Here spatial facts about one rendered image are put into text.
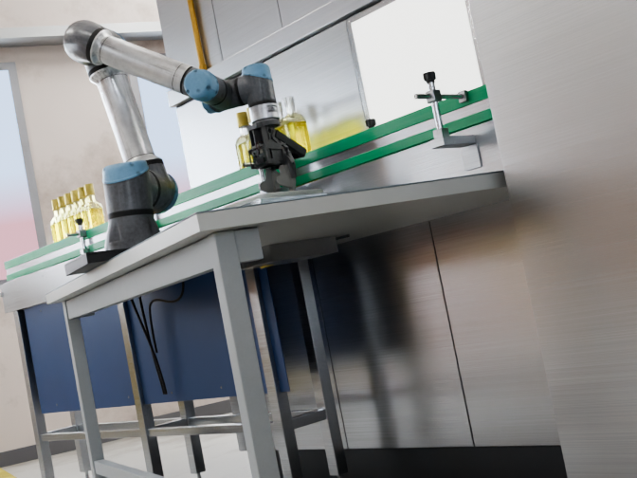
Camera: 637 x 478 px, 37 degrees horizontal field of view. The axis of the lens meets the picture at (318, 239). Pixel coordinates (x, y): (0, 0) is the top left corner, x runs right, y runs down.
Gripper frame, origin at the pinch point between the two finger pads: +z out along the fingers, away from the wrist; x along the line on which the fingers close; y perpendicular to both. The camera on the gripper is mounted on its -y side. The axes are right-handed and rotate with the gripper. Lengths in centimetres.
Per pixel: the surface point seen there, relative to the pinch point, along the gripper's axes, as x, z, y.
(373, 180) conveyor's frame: 21.2, 1.0, -11.2
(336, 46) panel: 0, -42, -30
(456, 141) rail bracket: 55, -1, -3
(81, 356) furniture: -93, 31, 15
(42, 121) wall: -317, -107, -109
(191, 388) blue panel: -68, 47, -6
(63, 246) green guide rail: -134, -10, -8
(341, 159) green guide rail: 9.0, -7.3, -13.7
